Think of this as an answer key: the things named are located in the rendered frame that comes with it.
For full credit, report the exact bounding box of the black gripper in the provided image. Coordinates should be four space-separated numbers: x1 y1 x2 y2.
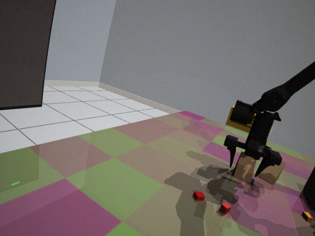
223 127 282 177

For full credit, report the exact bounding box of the red block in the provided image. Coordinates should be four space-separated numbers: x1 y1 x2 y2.
193 191 205 201
220 203 231 214

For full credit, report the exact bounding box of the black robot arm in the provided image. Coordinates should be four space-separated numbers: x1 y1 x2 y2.
230 61 315 160

